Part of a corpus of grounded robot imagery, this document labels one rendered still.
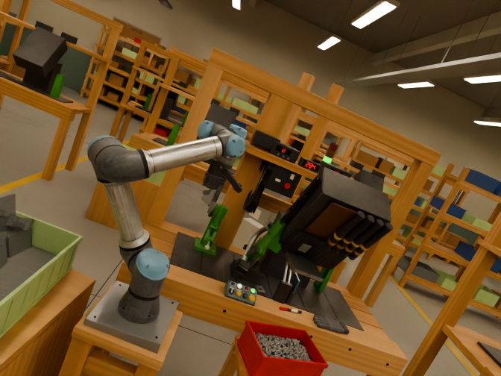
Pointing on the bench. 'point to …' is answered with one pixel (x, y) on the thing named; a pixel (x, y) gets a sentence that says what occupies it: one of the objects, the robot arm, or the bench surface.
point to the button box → (241, 292)
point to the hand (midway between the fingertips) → (210, 207)
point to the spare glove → (330, 324)
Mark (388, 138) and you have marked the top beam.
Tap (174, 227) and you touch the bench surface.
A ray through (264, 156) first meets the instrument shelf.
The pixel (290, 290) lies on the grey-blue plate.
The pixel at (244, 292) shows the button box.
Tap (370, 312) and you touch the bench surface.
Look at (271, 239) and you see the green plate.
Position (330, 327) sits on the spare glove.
